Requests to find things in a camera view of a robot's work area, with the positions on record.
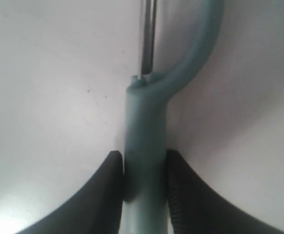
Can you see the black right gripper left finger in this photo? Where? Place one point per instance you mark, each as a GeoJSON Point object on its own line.
{"type": "Point", "coordinates": [95, 209]}

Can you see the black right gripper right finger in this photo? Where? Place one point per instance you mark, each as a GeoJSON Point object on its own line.
{"type": "Point", "coordinates": [195, 208]}

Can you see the teal handled peeler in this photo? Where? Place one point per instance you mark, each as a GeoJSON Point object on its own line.
{"type": "Point", "coordinates": [147, 97]}

